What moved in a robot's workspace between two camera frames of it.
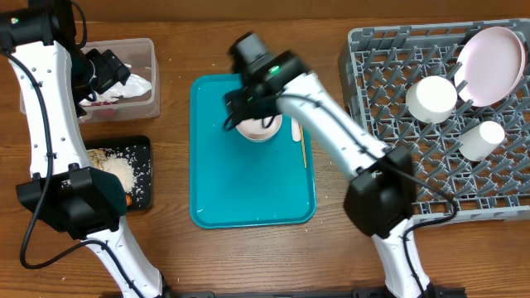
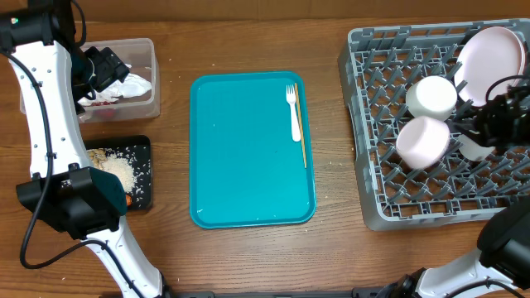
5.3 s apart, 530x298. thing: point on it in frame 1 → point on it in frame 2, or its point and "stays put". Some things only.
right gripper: [235, 112] → [485, 121]
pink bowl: [255, 131] → [421, 141]
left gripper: [110, 68] stays put
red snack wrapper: [101, 103] stays put
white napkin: [133, 86] stays put
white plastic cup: [480, 141] stays put
